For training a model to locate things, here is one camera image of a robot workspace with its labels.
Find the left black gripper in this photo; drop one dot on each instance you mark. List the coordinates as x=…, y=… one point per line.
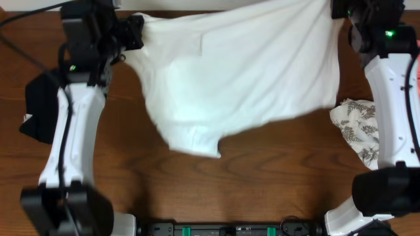
x=129, y=30

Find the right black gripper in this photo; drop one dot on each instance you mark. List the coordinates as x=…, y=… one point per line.
x=338, y=9

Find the white printed t-shirt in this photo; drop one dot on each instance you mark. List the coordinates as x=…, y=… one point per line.
x=208, y=76

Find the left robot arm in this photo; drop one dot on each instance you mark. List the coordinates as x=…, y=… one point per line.
x=65, y=201

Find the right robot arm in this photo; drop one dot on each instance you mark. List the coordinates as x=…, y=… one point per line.
x=388, y=51

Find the pink garment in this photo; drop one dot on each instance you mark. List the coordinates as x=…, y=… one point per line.
x=418, y=64

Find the folded black garment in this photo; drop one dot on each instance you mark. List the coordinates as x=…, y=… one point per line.
x=41, y=109

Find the white fern-print garment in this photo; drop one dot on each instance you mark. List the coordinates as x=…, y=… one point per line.
x=358, y=125

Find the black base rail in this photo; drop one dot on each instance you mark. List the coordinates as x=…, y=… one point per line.
x=290, y=226

